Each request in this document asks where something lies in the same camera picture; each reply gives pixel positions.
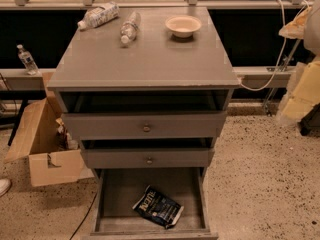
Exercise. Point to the white paper bowl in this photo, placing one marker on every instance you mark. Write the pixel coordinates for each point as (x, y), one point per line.
(183, 26)

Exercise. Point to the clear water bottle lying centre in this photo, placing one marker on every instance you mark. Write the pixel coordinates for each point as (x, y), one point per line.
(130, 27)

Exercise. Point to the blue chip bag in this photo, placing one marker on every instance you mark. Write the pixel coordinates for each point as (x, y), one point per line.
(158, 208)

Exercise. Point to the grey middle drawer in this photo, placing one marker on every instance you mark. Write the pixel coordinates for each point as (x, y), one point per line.
(147, 153)

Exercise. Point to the white labelled bottle lying left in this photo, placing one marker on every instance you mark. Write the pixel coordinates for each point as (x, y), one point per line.
(98, 16)

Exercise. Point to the grey drawer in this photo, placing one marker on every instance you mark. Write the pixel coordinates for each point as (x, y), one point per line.
(143, 126)
(147, 153)
(120, 189)

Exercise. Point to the white shoe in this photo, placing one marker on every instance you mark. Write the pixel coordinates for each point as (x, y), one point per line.
(5, 185)

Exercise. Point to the grey top drawer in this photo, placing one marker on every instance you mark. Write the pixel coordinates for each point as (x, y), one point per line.
(143, 126)

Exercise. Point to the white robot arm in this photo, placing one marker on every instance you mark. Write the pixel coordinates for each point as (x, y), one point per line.
(303, 88)

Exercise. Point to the grey drawer cabinet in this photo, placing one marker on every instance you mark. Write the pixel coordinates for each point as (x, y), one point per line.
(158, 73)

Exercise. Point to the snack items in box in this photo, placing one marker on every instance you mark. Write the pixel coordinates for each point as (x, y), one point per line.
(65, 141)

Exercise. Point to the grey bottom drawer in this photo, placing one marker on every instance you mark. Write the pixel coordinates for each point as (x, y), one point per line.
(120, 189)

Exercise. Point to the standing water bottle on ledge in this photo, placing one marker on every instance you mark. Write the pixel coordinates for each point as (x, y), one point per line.
(27, 60)

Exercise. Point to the metal tripod stand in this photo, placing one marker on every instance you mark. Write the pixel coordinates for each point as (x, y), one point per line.
(278, 79)

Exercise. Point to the open cardboard box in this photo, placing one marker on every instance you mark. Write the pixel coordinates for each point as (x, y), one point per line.
(38, 140)

